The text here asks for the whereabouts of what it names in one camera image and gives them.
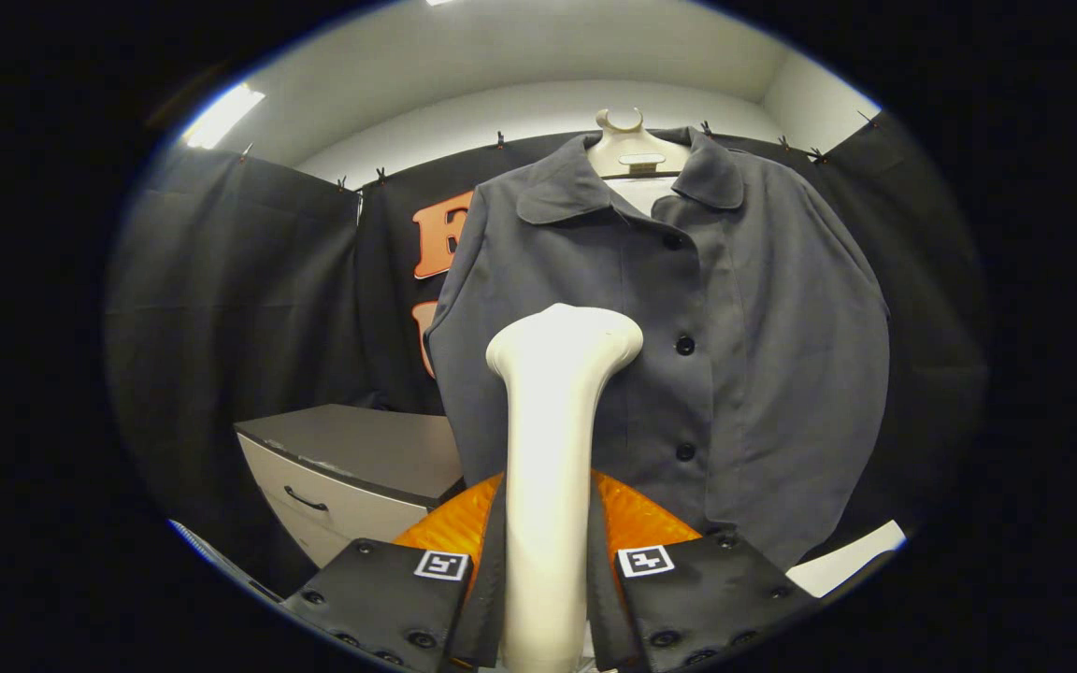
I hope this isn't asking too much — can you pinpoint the white garment steamer head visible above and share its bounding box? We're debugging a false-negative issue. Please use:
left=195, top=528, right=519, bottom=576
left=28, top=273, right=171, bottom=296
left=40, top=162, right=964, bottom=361
left=485, top=303, right=644, bottom=673

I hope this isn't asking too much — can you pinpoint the grey drawer cabinet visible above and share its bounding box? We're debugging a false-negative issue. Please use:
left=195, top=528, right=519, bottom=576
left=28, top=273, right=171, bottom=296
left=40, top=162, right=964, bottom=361
left=234, top=404, right=467, bottom=571

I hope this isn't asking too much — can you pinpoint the narrow ceiling light panel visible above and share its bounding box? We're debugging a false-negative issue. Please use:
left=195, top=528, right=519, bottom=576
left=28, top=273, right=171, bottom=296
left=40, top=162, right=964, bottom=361
left=181, top=82, right=266, bottom=150

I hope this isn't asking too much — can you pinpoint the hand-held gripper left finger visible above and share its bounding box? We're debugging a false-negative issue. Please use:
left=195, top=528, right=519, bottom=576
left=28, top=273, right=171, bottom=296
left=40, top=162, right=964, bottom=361
left=280, top=470, right=509, bottom=673

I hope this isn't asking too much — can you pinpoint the dark grey button shirt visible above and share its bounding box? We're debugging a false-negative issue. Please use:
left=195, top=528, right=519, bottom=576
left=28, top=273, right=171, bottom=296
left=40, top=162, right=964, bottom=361
left=424, top=126, right=893, bottom=573

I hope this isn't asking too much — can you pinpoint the pale ribbed strip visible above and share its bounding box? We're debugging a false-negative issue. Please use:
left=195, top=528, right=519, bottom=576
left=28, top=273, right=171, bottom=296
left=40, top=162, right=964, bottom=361
left=169, top=519, right=282, bottom=604

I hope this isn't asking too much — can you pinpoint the white mannequin torso stand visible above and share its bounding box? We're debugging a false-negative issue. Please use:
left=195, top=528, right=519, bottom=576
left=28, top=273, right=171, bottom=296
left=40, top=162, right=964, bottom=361
left=587, top=107, right=692, bottom=218

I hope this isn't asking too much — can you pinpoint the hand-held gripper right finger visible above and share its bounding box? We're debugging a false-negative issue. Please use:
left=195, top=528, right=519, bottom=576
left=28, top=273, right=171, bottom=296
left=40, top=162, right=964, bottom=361
left=585, top=467, right=820, bottom=673

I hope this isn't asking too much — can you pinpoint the row of black cloth clips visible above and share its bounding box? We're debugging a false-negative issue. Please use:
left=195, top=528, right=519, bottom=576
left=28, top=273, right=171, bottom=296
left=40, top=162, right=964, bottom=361
left=237, top=110, right=878, bottom=193

